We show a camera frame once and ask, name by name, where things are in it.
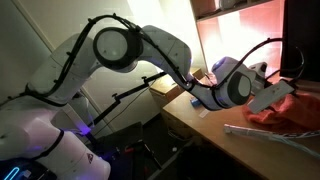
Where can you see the wooden shelf unit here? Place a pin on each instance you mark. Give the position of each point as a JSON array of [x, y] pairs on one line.
[[233, 33]]

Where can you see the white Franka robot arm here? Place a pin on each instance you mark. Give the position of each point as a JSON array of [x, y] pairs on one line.
[[66, 73]]

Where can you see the black computer monitor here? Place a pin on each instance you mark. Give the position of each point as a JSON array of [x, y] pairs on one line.
[[300, 40]]

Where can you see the white plastic tube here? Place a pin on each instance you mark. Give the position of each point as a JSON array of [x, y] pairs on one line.
[[246, 132]]

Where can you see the white label strip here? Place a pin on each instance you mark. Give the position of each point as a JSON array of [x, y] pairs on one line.
[[204, 113]]

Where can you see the black base with blue light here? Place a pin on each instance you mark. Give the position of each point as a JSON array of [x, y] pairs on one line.
[[20, 173]]

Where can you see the orange terry towel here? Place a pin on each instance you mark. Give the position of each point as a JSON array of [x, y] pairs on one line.
[[290, 113]]

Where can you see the wooden drawer cabinet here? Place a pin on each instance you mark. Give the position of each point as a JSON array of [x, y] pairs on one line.
[[163, 88]]

